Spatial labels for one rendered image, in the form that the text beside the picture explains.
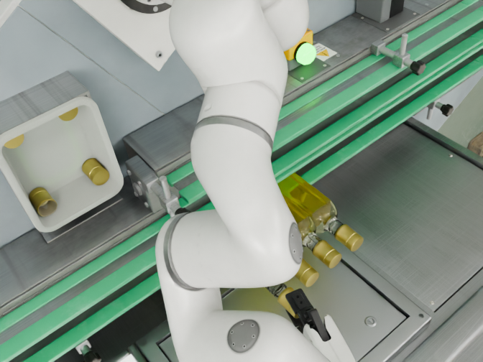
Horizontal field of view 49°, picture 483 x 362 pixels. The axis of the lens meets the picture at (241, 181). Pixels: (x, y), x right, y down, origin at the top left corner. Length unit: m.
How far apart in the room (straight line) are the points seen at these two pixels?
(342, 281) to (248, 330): 0.60
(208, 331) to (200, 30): 0.31
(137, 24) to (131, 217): 0.36
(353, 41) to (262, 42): 0.73
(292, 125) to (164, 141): 0.25
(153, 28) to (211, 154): 0.44
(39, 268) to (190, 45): 0.62
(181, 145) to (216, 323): 0.50
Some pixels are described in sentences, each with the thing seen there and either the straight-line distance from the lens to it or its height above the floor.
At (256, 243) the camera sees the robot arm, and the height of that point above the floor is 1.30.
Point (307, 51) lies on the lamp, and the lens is 1.13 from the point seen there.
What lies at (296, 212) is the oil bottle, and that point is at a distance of 1.04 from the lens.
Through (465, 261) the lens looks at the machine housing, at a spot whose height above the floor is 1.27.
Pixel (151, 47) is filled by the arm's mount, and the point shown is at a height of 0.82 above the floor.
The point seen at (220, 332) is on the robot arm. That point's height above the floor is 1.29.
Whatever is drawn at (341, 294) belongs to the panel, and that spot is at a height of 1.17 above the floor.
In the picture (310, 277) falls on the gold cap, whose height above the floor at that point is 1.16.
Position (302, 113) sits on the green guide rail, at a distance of 1.09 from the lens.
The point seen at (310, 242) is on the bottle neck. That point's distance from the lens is 1.02.
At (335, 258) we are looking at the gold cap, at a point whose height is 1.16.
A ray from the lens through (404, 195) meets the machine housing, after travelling 1.34.
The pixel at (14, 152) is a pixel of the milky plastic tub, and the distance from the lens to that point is 0.96.
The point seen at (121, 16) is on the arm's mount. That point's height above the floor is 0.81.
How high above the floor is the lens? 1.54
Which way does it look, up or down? 35 degrees down
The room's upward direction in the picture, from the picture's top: 131 degrees clockwise
